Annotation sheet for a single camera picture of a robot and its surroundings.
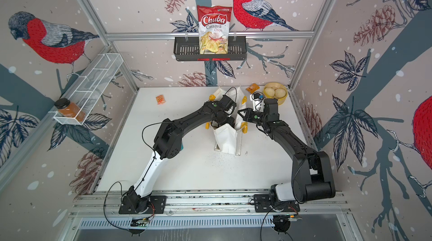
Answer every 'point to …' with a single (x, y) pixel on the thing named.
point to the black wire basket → (188, 49)
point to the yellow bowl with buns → (275, 90)
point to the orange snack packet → (160, 99)
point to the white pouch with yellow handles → (228, 138)
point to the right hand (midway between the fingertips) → (238, 111)
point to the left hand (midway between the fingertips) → (233, 121)
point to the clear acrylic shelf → (90, 90)
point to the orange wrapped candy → (252, 88)
